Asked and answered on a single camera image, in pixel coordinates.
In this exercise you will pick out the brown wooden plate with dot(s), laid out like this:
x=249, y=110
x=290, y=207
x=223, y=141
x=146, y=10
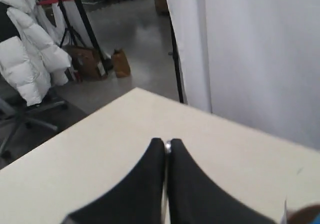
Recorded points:
x=306, y=215

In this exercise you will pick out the black curtain stand pole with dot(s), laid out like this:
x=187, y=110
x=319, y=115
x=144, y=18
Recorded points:
x=175, y=57

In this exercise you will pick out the grey office chair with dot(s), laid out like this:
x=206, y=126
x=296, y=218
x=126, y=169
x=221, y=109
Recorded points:
x=14, y=111

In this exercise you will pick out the white puffer jacket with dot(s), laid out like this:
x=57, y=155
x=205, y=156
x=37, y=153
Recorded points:
x=31, y=60

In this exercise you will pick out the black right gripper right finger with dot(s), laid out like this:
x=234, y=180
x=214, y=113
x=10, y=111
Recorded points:
x=194, y=198

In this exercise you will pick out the black tripod stand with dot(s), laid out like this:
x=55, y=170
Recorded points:
x=81, y=31

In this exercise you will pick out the white backdrop curtain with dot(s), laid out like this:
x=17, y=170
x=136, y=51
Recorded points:
x=255, y=62

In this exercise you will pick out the small brown paper bag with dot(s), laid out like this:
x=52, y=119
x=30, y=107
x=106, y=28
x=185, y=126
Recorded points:
x=120, y=64

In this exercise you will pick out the silver table knife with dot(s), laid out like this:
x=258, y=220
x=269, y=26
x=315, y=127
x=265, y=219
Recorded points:
x=165, y=203

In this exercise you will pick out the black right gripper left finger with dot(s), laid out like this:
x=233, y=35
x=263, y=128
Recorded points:
x=136, y=199

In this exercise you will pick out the brown cardboard box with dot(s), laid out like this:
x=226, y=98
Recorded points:
x=87, y=62

